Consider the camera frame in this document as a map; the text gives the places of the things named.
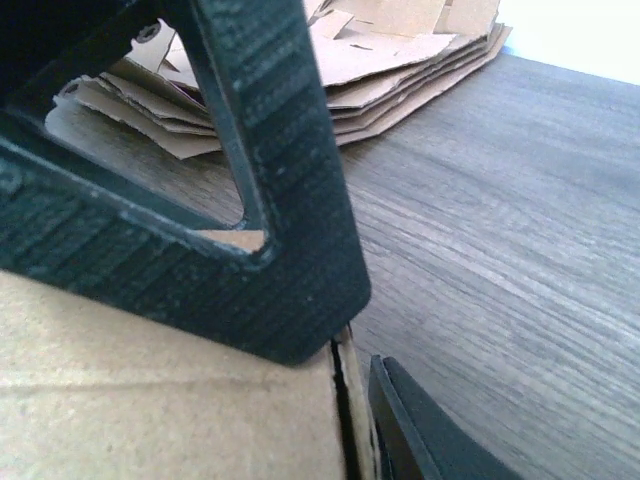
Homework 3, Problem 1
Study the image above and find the brown cardboard box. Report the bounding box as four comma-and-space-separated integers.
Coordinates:
0, 227, 381, 480

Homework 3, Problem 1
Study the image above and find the stack of flat cardboard blanks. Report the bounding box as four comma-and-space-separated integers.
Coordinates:
59, 1, 511, 159

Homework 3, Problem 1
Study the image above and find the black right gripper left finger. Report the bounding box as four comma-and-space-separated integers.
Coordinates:
1, 1, 371, 365

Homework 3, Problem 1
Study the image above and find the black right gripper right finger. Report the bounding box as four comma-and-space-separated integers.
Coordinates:
368, 355, 520, 480

